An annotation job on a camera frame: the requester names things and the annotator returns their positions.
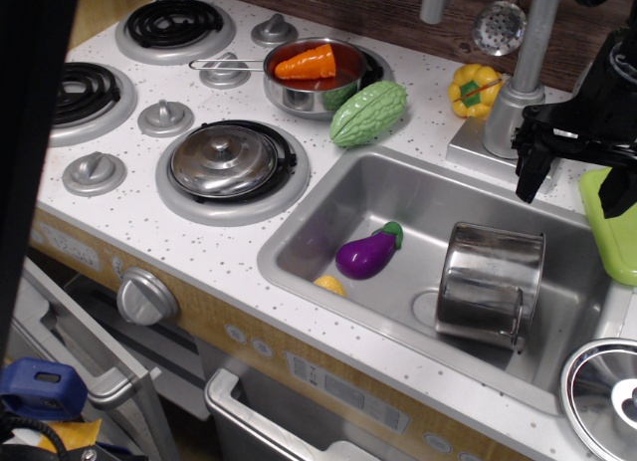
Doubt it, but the back grey stove knob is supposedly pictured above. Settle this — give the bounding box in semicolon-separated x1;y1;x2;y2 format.
251;13;299;48

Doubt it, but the yellow toy bell pepper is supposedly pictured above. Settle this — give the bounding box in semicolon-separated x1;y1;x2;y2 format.
448;64;505;120

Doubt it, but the front stove burner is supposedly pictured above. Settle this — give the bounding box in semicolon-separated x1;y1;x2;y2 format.
155;119;310;227

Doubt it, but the steel sink basin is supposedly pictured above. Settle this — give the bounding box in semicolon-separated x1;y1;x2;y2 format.
258;146;632;415

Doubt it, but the left centre grey knob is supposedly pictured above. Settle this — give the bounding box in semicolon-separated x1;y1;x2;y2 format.
137;100;194;137

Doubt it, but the green toy bitter gourd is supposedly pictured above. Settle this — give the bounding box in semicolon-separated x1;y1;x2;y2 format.
330;81;407;147

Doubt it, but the blue clamp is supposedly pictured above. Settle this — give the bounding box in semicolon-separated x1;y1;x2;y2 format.
1;357;88;421

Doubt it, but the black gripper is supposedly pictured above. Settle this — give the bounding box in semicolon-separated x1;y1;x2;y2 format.
512;95;636;219

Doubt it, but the purple toy eggplant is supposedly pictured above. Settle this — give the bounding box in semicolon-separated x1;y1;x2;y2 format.
335;221;404;280

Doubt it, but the grey toy faucet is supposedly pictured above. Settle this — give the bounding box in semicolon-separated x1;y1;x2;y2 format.
446;0;560;179

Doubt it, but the chrome lid bottom right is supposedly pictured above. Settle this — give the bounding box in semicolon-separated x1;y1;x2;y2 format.
558;338;636;460

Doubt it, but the green plastic dish rack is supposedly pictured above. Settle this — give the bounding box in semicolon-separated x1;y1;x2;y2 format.
578;168;636;287

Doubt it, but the front left grey knob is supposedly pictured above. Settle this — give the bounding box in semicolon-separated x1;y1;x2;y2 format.
62;151;127;197

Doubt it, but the grey oven door handle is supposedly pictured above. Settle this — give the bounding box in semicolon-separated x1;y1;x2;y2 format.
12;259;161;412

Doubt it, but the steel saucepan with handle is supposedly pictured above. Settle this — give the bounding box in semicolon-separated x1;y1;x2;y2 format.
189;37;367;118

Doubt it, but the orange toy carrot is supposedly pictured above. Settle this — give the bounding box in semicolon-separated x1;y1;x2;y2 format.
274;44;336;80

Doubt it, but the grey oven dial knob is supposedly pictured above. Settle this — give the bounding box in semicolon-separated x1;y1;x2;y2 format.
116;267;179;327

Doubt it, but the yellow toy lemon piece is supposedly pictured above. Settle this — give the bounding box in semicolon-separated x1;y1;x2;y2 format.
314;275;347;298

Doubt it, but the back right stove burner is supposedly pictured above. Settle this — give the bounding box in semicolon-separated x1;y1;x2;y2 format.
358;46;395;89

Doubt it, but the hanging grey utensil handle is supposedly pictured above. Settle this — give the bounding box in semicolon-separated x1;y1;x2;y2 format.
419;0;447;25

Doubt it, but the back left stove burner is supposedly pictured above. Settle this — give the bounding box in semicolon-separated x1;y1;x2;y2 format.
115;0;236;66

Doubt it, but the grey stove knob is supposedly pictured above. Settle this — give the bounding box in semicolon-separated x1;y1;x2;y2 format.
199;52;251;90
251;13;299;48

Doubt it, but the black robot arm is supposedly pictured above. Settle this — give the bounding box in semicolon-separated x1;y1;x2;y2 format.
512;9;636;218

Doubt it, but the steel pot on its side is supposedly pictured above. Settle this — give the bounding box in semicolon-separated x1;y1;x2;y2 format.
435;222;546;351

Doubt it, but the stove burner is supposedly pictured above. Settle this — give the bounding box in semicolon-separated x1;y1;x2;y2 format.
115;0;236;66
358;46;395;89
49;63;137;147
155;119;310;227

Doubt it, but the grey dishwasher door handle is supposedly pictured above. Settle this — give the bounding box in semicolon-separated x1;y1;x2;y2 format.
204;368;374;460

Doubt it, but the steel pot lid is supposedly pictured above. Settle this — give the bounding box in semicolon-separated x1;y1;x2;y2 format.
169;124;278;198

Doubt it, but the middle grey stove knob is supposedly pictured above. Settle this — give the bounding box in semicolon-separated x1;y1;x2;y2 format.
199;52;251;90

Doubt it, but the hanging steel skimmer ladle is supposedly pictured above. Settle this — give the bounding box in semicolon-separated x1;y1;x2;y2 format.
472;0;527;57

